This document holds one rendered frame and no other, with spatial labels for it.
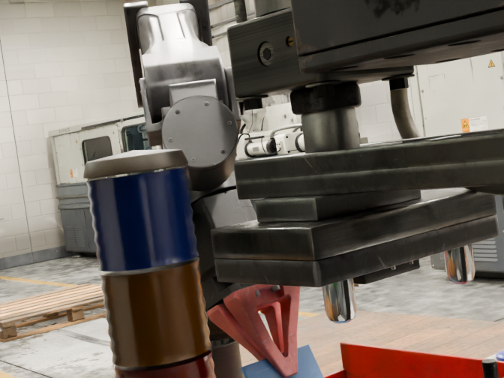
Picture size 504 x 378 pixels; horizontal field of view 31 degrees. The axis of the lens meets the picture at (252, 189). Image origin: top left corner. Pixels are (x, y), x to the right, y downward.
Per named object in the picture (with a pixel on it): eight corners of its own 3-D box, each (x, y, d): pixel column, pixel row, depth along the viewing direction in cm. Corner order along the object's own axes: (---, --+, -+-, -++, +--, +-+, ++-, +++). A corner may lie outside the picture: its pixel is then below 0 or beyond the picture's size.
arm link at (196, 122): (269, 158, 66) (243, 13, 70) (152, 175, 65) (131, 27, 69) (259, 203, 77) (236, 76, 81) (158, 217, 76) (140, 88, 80)
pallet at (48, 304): (88, 299, 803) (86, 283, 802) (146, 306, 724) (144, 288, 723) (-44, 331, 730) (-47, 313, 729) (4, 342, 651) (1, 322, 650)
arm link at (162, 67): (238, 61, 74) (201, -16, 102) (130, 74, 74) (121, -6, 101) (251, 194, 80) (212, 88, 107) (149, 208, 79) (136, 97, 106)
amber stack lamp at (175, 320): (175, 336, 37) (163, 256, 37) (232, 344, 34) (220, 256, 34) (93, 360, 34) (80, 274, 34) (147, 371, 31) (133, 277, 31)
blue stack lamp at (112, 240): (163, 252, 37) (151, 170, 36) (219, 253, 34) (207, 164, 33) (79, 270, 34) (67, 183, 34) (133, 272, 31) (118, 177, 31)
